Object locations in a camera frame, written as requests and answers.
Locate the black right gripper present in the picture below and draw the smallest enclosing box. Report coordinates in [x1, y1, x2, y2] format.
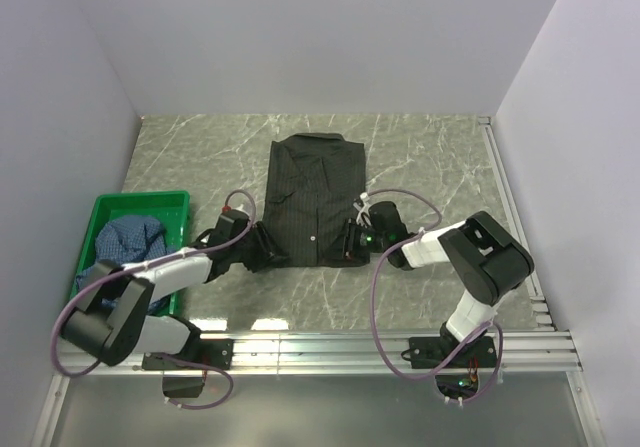
[324, 217, 390, 262]

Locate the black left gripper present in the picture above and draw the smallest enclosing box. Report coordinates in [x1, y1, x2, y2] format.
[229, 220, 288, 272]

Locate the black pinstriped long sleeve shirt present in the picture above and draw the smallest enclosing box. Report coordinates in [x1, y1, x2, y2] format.
[262, 133, 367, 268]

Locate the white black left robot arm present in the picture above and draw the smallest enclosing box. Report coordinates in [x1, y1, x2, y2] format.
[53, 207, 288, 369]

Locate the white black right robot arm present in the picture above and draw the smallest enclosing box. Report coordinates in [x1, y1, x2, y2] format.
[341, 194, 535, 367]

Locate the green plastic tray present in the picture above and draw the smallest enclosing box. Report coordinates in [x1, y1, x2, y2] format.
[67, 190, 192, 318]

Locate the blue checked shirt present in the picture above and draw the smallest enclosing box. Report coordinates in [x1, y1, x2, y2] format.
[70, 215, 176, 297]

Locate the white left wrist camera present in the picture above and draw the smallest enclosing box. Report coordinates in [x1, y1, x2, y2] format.
[221, 205, 250, 217]

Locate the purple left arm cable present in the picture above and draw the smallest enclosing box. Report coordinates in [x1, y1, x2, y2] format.
[50, 189, 257, 410]

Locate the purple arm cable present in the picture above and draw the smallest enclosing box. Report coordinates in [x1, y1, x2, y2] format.
[358, 188, 504, 406]
[50, 189, 257, 410]

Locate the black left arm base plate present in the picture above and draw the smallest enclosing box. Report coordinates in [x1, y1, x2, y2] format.
[141, 338, 234, 371]

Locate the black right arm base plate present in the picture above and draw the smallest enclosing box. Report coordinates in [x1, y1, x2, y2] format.
[401, 335, 499, 369]

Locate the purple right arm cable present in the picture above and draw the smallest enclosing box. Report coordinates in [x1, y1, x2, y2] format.
[358, 188, 504, 406]

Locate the aluminium rail frame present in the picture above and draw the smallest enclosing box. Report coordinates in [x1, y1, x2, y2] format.
[54, 116, 584, 447]

